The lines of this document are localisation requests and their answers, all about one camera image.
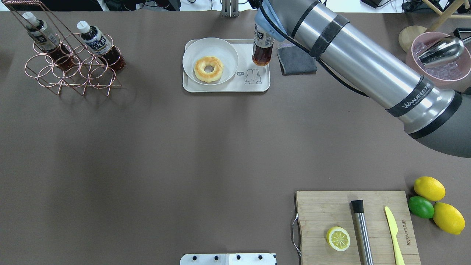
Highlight tea bottle being moved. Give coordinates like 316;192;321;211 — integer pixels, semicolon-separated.
252;24;274;67

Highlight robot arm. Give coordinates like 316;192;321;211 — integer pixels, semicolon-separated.
249;0;471;158

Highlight cream serving tray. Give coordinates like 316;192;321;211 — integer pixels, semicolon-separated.
182;38;270;93

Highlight tea bottle front in rack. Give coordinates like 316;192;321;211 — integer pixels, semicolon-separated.
76;21;125;72

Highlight tea bottle in rack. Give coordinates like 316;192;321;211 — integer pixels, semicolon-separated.
76;21;125;72
22;12;75;71

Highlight tea bottle back in rack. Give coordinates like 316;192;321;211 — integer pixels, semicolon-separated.
22;12;75;71

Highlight glazed donut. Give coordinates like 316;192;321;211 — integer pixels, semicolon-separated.
194;56;225;83

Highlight white plate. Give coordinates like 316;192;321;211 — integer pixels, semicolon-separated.
182;38;239;85

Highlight grey folded cloth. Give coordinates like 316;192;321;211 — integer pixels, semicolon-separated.
277;43;318;75

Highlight bamboo cutting board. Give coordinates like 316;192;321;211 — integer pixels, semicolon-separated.
295;191;421;265

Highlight half lemon slice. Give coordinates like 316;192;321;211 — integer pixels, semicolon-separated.
326;226;351;252

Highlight steel muddler stick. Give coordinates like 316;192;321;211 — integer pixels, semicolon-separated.
351;200;374;265

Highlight wooden cup tree stand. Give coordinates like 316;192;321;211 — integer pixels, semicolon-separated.
398;0;471;52

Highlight green lime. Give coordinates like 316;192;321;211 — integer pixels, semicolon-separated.
408;196;435;219

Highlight yellow lemon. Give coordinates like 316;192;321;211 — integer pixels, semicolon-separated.
432;202;465;235
413;176;446;201

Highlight yellow plastic knife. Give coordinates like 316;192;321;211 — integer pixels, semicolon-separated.
384;206;405;265

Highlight clear plastic ice cubes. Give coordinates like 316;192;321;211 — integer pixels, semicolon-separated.
412;42;468;81

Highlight pink bowl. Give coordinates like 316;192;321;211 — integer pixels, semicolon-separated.
406;32;471;92

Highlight steel ice scoop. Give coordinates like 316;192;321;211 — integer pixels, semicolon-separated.
417;36;464;68

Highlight aluminium frame post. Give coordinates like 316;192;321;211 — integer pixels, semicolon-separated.
221;0;240;17

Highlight copper wire bottle rack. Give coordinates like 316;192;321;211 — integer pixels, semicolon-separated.
2;0;126;97

